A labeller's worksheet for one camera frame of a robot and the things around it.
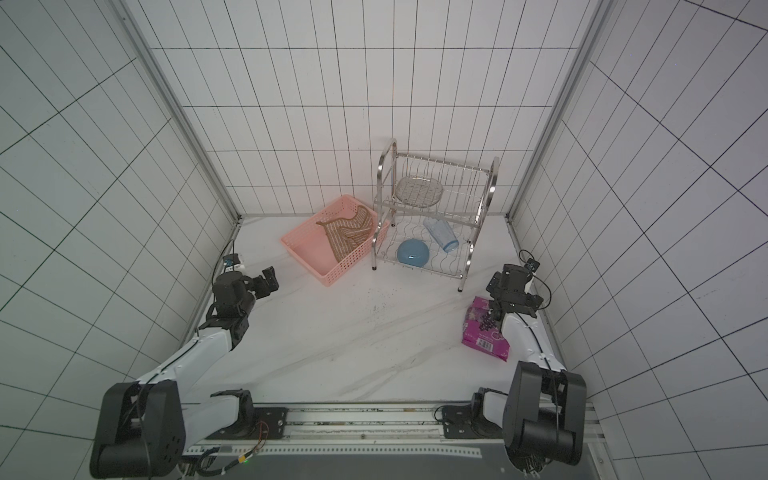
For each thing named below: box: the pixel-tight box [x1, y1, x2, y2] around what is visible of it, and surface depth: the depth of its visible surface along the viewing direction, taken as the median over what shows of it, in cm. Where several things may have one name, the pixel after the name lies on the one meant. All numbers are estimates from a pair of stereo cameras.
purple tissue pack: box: [462, 297, 511, 362], surface depth 85 cm
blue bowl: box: [397, 239, 430, 267], surface depth 102 cm
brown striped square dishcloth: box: [316, 205, 374, 261], surface depth 115 cm
